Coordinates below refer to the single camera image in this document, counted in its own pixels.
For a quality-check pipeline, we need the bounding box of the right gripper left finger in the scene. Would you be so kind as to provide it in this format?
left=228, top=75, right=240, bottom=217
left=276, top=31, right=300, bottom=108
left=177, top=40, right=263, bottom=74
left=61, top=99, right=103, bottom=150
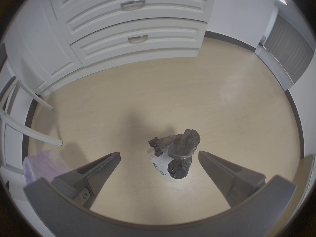
left=53, top=152, right=122, bottom=209

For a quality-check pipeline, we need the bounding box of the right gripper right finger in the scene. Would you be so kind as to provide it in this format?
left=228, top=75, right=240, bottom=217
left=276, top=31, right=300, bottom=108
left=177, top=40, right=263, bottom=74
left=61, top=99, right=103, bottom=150
left=198, top=150, right=266, bottom=209

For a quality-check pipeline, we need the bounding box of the purple plastic bag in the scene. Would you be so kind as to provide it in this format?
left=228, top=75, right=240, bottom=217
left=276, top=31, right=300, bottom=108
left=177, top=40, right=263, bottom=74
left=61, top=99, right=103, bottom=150
left=23, top=149, right=73, bottom=185

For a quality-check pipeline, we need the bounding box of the crumpled black plastic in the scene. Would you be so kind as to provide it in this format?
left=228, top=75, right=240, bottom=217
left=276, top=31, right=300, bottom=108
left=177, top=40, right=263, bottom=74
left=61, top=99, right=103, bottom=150
left=148, top=129, right=201, bottom=180

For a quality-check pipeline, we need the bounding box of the grey and white chair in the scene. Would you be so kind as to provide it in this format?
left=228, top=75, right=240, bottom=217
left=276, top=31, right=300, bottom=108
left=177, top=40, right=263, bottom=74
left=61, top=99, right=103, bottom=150
left=0, top=42, right=63, bottom=175

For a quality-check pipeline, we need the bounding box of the white printed wrapper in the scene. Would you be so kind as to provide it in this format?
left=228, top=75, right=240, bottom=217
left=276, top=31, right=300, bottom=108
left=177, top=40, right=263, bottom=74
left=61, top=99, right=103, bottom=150
left=148, top=151, right=173, bottom=180

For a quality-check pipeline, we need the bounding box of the white wardrobe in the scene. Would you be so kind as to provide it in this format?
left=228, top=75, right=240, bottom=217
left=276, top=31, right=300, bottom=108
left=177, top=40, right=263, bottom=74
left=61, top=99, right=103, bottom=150
left=4, top=0, right=217, bottom=97

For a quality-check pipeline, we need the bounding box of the grey curtain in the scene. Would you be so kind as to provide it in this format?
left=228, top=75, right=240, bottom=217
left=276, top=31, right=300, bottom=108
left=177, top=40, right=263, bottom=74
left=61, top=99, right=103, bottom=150
left=265, top=15, right=316, bottom=83

